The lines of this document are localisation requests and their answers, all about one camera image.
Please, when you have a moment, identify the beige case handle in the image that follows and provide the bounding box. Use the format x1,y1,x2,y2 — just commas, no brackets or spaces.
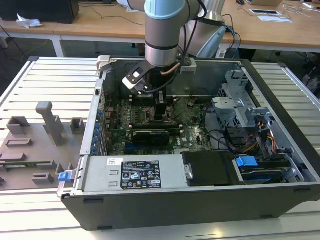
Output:
96,55,112,72

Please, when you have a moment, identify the black hard disk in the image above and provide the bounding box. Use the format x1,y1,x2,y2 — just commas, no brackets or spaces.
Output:
239,166,287,185

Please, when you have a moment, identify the yellow red wire bundle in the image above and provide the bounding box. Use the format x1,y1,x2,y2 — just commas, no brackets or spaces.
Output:
246,133,277,153

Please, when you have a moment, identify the white framed tablet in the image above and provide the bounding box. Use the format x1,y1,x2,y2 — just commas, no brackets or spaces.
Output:
248,8,283,16

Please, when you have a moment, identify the blue cable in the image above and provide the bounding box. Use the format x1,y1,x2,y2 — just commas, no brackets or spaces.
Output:
226,24,242,51

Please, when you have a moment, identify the black graphics card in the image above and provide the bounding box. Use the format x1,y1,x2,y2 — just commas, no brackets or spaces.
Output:
132,129,171,147

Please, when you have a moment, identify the black fan shroud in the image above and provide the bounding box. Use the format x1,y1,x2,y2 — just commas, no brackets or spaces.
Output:
181,150,237,188

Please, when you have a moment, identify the wooden desk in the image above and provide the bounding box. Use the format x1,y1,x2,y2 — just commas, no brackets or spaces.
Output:
0,13,66,58
53,0,320,55

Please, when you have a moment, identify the brown curved cable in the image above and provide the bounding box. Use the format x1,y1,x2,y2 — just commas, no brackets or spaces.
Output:
161,62,181,77

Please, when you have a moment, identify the crumpled white paper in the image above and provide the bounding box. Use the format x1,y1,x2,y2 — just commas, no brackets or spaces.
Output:
16,12,43,29

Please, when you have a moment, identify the green RAM stick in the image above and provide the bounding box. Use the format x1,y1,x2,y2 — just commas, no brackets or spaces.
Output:
0,161,51,171

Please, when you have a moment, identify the blue disk carrier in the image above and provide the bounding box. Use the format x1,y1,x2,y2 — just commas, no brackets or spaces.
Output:
234,155,258,173

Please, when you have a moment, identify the silver drive cage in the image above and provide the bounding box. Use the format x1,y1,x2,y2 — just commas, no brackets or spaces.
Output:
211,69,276,131

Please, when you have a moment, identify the green motherboard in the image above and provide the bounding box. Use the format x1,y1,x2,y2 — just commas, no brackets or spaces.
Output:
103,97,213,156

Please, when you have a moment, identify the black RAM slot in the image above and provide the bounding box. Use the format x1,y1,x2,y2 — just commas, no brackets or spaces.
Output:
131,95,175,102
130,123,181,128
131,126,183,132
131,100,176,106

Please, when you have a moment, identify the white camera with black bracket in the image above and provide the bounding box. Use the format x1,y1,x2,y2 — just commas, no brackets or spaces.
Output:
121,65,153,95

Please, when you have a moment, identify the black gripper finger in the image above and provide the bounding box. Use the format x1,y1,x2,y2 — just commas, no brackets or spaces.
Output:
154,90,168,124

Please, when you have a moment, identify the black PC case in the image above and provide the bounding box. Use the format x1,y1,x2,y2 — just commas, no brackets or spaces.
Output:
56,55,320,232

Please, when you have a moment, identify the silver power supply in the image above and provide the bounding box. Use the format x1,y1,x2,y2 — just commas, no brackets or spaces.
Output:
82,154,188,192

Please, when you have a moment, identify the black cable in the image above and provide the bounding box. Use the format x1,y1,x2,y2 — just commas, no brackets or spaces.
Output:
203,102,238,153

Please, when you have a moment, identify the grey parts rack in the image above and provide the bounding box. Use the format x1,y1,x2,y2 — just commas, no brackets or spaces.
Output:
0,101,87,191

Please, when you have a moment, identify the black box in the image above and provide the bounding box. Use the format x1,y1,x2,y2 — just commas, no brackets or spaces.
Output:
0,0,80,25

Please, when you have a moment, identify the CPU socket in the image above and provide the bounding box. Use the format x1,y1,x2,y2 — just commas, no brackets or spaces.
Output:
139,106,176,125

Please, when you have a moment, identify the silver disk bay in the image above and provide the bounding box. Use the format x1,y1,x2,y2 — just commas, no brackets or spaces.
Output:
232,152,306,185

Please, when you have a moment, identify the white cable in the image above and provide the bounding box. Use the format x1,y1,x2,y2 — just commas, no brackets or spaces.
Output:
284,4,313,18

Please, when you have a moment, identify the pale blue teach pendant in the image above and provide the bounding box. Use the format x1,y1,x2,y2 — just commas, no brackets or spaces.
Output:
196,25,227,58

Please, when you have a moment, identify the blue case latch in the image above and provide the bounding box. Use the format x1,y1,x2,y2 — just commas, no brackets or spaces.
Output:
57,171,72,182

